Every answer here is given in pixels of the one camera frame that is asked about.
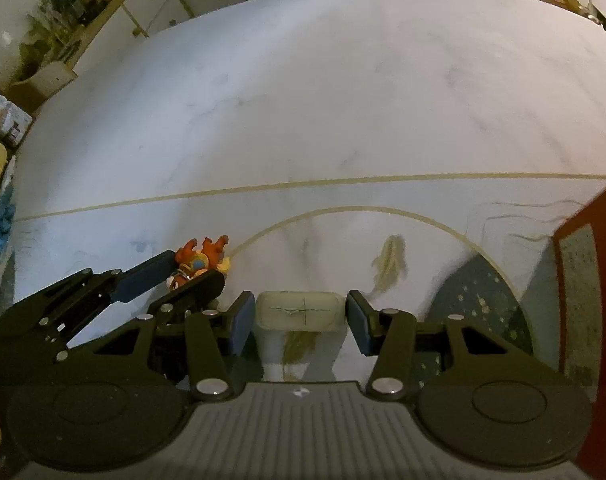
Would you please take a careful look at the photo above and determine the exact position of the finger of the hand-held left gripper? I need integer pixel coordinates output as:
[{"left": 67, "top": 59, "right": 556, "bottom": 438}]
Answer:
[
  {"left": 148, "top": 271, "right": 227, "bottom": 318},
  {"left": 0, "top": 249, "right": 178, "bottom": 336}
]

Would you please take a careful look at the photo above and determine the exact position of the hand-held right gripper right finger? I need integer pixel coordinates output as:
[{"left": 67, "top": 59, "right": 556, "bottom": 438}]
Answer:
[{"left": 345, "top": 289, "right": 538, "bottom": 402}]

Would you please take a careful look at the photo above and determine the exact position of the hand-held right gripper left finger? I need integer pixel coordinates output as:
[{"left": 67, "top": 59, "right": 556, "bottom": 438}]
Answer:
[{"left": 68, "top": 291, "right": 257, "bottom": 403}]

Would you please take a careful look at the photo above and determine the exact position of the orange toy figure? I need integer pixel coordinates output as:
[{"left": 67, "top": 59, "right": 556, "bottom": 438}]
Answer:
[{"left": 165, "top": 234, "right": 231, "bottom": 293}]

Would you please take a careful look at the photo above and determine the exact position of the translucent plastic cup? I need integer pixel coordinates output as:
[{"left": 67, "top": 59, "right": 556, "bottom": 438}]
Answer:
[{"left": 254, "top": 290, "right": 347, "bottom": 383}]

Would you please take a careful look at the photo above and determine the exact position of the blue soft toy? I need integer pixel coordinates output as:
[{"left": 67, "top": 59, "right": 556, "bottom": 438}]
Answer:
[{"left": 0, "top": 192, "right": 16, "bottom": 256}]

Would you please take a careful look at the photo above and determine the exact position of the printed picture carton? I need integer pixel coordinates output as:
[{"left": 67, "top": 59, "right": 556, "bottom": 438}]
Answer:
[{"left": 0, "top": 77, "right": 34, "bottom": 146}]

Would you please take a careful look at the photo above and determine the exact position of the small open cardboard box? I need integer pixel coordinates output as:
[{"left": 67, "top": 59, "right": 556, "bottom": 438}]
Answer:
[{"left": 8, "top": 60, "right": 79, "bottom": 113}]

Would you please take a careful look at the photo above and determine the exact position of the cream sideboard with drawers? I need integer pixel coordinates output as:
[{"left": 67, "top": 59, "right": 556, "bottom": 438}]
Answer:
[{"left": 13, "top": 0, "right": 195, "bottom": 81}]

